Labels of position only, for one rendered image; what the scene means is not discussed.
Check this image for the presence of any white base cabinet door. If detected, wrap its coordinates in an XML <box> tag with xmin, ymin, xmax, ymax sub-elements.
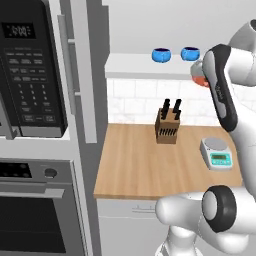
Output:
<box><xmin>97</xmin><ymin>216</ymin><xmax>175</xmax><ymax>256</ymax></box>

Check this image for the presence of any wooden knife block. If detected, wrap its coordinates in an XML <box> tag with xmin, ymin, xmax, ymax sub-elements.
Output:
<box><xmin>154</xmin><ymin>107</ymin><xmax>182</xmax><ymax>145</ymax></box>

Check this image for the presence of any grey fridge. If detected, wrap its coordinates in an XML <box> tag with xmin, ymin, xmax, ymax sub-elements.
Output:
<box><xmin>48</xmin><ymin>0</ymin><xmax>112</xmax><ymax>256</ymax></box>

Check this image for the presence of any white drawer front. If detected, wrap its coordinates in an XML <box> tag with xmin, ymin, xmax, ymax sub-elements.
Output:
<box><xmin>96</xmin><ymin>198</ymin><xmax>162</xmax><ymax>218</ymax></box>

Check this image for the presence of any blue bowl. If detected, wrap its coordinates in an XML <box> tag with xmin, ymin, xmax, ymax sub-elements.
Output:
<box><xmin>180</xmin><ymin>46</ymin><xmax>201</xmax><ymax>62</ymax></box>
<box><xmin>151</xmin><ymin>47</ymin><xmax>172</xmax><ymax>64</ymax></box>

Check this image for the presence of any grey and orange glass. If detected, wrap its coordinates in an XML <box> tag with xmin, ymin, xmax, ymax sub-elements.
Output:
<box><xmin>190</xmin><ymin>59</ymin><xmax>211</xmax><ymax>88</ymax></box>

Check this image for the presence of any round oven knob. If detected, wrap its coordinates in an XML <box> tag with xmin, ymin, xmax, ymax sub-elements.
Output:
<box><xmin>44</xmin><ymin>167</ymin><xmax>58</xmax><ymax>180</ymax></box>

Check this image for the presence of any grey kitchen scale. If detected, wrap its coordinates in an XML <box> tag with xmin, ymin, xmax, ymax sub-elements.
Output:
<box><xmin>199</xmin><ymin>136</ymin><xmax>235</xmax><ymax>172</ymax></box>

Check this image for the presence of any black microwave oven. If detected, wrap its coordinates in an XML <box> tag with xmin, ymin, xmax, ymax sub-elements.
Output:
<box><xmin>0</xmin><ymin>0</ymin><xmax>70</xmax><ymax>140</ymax></box>

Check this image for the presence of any steel built-in oven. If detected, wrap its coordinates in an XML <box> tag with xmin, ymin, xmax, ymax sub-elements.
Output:
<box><xmin>0</xmin><ymin>158</ymin><xmax>86</xmax><ymax>256</ymax></box>

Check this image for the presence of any grey drawer handle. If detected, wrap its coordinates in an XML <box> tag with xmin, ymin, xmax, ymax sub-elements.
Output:
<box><xmin>131</xmin><ymin>205</ymin><xmax>158</xmax><ymax>215</ymax></box>

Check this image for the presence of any steel oven door handle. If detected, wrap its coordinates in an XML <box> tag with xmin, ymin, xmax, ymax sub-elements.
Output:
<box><xmin>0</xmin><ymin>185</ymin><xmax>65</xmax><ymax>200</ymax></box>

